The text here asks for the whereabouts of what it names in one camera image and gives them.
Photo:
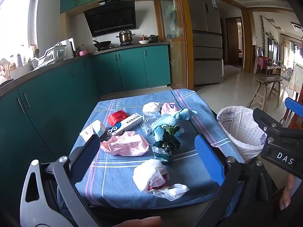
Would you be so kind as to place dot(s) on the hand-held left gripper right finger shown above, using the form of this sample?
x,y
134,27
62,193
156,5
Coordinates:
x,y
208,160

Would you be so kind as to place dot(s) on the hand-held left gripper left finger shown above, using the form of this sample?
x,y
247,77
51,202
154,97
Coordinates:
x,y
85,157

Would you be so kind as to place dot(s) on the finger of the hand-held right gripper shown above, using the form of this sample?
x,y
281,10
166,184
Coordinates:
x,y
265,120
294,106

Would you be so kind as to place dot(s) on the white bag-lined waste bin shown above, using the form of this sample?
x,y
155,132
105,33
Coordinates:
x,y
241,127

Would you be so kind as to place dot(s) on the small white carton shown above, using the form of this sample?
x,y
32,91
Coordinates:
x,y
91,130

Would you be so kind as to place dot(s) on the pink plastic bag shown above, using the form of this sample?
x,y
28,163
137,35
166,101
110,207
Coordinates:
x,y
125,144

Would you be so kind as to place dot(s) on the dark green snack packet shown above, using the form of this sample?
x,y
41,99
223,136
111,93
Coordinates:
x,y
165,146

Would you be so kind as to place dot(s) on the green vegetable scrap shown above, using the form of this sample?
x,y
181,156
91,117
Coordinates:
x,y
170,129

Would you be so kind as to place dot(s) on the red packet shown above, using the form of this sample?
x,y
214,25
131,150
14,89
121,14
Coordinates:
x,y
116,118

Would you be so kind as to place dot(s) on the white and blue medicine box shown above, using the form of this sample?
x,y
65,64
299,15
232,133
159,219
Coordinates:
x,y
125,125

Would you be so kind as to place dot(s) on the teal cloth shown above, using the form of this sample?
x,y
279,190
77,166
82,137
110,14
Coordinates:
x,y
165,122

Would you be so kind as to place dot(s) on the white plastic bag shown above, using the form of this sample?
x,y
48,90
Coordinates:
x,y
144,172

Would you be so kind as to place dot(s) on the small pink packet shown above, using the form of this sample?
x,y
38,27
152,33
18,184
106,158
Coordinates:
x,y
169,107

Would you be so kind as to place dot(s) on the clear plastic bag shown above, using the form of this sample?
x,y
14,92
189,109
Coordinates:
x,y
149,123

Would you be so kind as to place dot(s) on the white tissue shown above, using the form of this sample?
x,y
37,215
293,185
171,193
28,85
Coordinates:
x,y
150,108

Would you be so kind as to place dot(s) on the person's right hand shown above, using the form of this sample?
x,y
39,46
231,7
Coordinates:
x,y
287,194

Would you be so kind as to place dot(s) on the reddish carved wooden chair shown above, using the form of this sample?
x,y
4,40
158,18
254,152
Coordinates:
x,y
293,123

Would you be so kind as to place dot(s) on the blue striped tablecloth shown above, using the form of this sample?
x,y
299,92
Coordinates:
x,y
189,170

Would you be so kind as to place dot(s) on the cream tablecloth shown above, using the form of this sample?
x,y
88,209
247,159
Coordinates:
x,y
297,78

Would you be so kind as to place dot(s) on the wooden stool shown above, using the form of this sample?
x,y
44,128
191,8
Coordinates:
x,y
267,80

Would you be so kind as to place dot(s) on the wooden dining chairs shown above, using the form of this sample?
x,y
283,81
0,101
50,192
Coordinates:
x,y
266,62

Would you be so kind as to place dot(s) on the teal kitchen base cabinets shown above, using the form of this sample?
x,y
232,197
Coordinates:
x,y
59,94

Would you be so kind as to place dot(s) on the ceiling air conditioner vent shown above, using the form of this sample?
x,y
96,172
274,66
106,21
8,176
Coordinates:
x,y
297,26

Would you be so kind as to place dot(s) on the brown interior door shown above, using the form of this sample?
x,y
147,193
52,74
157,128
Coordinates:
x,y
233,42

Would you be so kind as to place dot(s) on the grey refrigerator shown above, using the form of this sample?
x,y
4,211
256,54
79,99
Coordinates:
x,y
206,52

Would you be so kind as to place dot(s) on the pink bowl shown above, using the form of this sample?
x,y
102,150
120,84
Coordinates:
x,y
82,53

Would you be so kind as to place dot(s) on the white dish rack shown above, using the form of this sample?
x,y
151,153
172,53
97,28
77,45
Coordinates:
x,y
49,56

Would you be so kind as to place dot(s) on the white kitchen appliance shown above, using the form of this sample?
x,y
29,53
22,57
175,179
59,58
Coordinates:
x,y
69,47

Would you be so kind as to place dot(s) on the wooden framed glass door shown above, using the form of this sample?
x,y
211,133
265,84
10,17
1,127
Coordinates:
x,y
175,52

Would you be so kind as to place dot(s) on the black wok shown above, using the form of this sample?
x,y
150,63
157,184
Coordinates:
x,y
103,44

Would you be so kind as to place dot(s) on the plastic bottle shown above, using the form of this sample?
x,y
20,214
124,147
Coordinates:
x,y
19,60

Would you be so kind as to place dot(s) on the steel stock pot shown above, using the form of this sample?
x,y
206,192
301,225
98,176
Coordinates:
x,y
125,37

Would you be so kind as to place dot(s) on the white bowl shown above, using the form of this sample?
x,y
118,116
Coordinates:
x,y
144,42

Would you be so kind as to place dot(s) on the black lidded pot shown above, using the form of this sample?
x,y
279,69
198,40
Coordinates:
x,y
153,39

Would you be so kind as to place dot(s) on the black range hood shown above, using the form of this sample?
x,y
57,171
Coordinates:
x,y
111,19

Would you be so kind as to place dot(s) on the kitchen window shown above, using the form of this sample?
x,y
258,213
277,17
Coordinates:
x,y
16,16

